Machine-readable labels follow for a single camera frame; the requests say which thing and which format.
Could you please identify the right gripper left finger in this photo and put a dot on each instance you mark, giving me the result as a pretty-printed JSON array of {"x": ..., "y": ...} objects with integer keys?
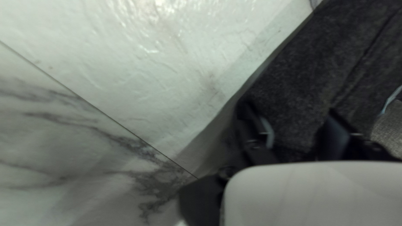
[{"x": 251, "y": 138}]

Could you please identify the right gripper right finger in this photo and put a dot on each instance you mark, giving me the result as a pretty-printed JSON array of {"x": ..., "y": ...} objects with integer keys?
[{"x": 336, "y": 141}]

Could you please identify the dark grey sweatshirt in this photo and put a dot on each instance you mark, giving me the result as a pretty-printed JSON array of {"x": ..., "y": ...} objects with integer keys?
[{"x": 298, "y": 78}]

